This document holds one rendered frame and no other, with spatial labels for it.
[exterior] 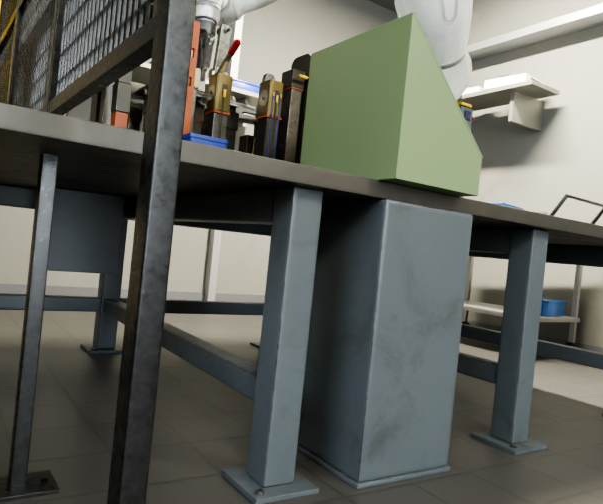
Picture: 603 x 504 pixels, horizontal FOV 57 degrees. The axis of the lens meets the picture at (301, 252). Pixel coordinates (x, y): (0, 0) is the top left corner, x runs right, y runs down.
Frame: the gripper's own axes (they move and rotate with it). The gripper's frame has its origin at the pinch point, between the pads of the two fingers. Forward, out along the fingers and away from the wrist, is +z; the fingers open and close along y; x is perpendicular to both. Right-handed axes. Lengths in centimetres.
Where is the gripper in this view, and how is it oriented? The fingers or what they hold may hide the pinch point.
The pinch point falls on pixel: (199, 81)
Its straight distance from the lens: 203.2
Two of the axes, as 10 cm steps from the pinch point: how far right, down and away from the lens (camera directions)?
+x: -8.1, -0.8, -5.7
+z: -1.0, 9.9, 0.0
